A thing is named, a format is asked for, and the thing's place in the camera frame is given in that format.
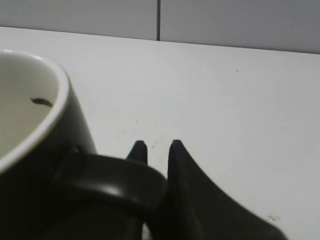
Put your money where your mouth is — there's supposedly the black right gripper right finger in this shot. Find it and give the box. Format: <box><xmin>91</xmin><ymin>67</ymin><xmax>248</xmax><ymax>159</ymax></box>
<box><xmin>167</xmin><ymin>140</ymin><xmax>286</xmax><ymax>240</ymax></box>

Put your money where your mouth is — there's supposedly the black mug white inside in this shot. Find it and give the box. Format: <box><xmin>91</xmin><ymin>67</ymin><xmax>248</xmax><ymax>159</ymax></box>
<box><xmin>0</xmin><ymin>50</ymin><xmax>167</xmax><ymax>240</ymax></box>

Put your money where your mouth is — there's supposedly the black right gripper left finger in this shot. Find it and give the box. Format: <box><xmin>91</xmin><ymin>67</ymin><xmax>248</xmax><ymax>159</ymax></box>
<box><xmin>126</xmin><ymin>140</ymin><xmax>148</xmax><ymax>165</ymax></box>

